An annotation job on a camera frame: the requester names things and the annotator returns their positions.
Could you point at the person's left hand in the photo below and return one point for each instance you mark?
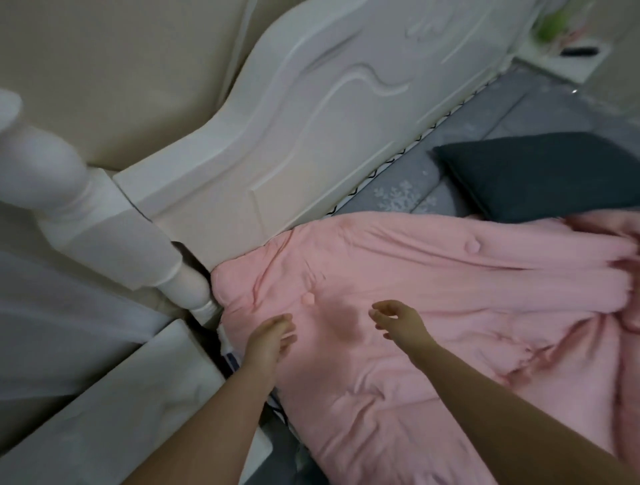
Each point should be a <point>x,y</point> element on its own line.
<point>265,342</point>

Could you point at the person's left fingers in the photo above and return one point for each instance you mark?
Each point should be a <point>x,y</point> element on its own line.
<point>286,332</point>

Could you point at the white turned bedpost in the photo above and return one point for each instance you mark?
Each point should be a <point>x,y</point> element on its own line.
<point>75,200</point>

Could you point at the grey snowflake bed sheet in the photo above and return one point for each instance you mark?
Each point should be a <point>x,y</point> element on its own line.
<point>480,145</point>

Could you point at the white carved headboard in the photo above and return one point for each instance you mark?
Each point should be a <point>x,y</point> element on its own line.
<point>320,120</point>

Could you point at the person's right thumb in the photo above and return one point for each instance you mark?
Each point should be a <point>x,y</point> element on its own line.
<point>391,306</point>

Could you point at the black remote control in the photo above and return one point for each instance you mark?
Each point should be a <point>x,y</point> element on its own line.
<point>579,51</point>

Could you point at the dark grey pillow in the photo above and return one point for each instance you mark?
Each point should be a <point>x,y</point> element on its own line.
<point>542,175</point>

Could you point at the white sheer curtain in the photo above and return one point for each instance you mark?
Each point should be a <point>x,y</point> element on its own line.
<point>55,325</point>

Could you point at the person's right forearm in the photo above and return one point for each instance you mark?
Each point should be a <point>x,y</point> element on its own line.
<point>520,417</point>

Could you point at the person's left forearm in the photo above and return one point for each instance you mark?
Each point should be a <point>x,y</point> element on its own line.
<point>205,424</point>

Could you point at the green bottle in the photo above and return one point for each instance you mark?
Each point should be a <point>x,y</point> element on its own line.
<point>552,20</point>

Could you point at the person's right hand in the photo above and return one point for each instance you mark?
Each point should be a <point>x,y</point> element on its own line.
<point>402,322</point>

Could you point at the pink quilted blanket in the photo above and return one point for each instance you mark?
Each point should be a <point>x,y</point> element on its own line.
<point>450,320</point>

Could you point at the white bedside table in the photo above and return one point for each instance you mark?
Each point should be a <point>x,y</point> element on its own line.
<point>570,57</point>

